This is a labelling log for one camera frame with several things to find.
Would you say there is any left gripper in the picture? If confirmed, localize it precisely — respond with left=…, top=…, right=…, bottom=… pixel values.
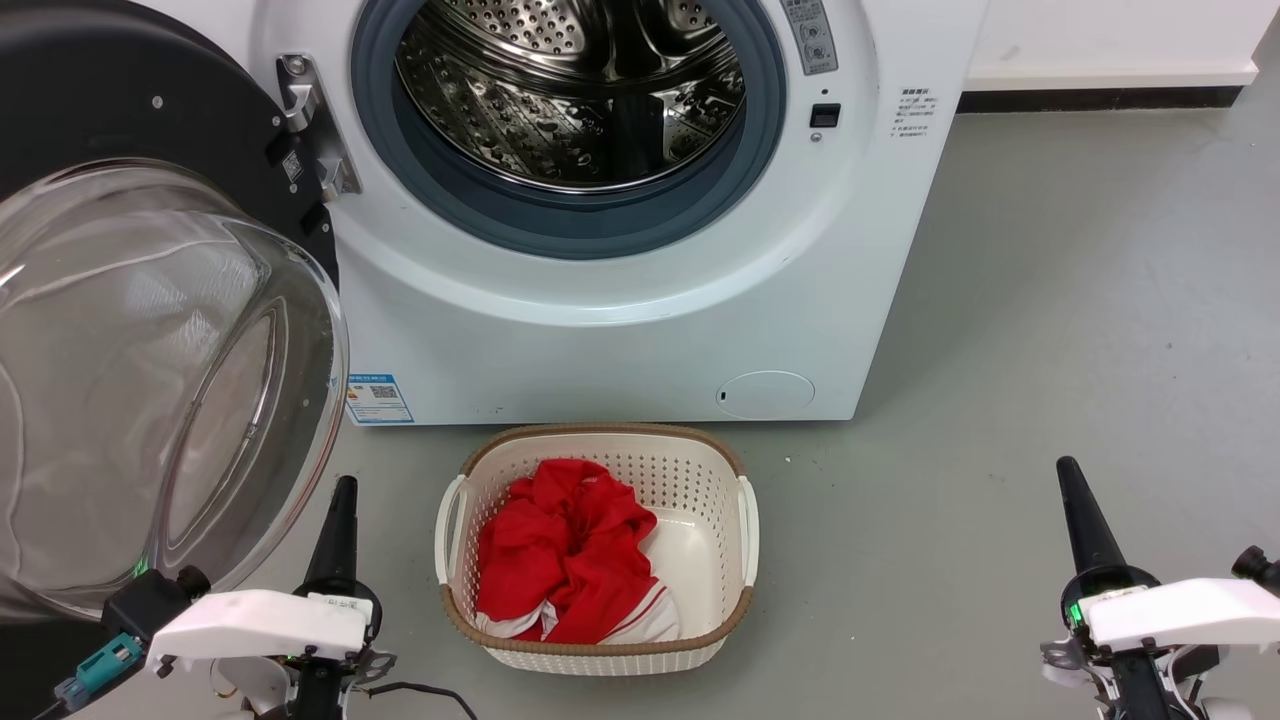
left=146, top=475, right=397, bottom=701

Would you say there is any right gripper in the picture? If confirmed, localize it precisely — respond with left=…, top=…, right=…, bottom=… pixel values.
left=1040, top=456, right=1280, bottom=693

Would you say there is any black round glass washer door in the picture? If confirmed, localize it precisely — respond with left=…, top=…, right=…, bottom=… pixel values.
left=0, top=0, right=351, bottom=720

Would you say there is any white front-load washing machine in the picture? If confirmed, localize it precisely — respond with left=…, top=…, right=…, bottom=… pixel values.
left=130, top=0, right=991, bottom=426

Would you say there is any metal door hinge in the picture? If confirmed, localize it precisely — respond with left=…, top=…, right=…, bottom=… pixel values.
left=275, top=55, right=363, bottom=201

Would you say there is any blue energy label sticker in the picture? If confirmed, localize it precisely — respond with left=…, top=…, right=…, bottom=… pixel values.
left=346, top=373, right=415, bottom=426

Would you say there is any red and white garment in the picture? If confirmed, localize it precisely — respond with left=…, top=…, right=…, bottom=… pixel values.
left=475, top=458, right=681, bottom=646

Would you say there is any round white filter cover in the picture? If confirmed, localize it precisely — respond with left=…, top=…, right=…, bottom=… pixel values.
left=716, top=371, right=816, bottom=420

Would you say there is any cream perforated laundry basket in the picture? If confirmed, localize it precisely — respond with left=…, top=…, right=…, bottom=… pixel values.
left=434, top=424, right=760, bottom=677

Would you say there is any black baseboard strip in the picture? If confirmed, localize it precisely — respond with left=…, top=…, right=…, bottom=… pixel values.
left=957, top=87, right=1244, bottom=113

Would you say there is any steel perforated washer drum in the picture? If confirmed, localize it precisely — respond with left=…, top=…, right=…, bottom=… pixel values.
left=395, top=0, right=748, bottom=193

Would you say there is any grey warning label sticker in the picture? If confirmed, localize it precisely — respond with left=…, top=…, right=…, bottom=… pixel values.
left=780, top=0, right=839, bottom=76

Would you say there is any thin black cable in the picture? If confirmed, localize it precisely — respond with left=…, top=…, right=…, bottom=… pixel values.
left=358, top=682, right=481, bottom=720

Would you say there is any teal cable connector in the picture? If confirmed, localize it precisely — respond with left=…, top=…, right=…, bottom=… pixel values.
left=54, top=632, right=147, bottom=713

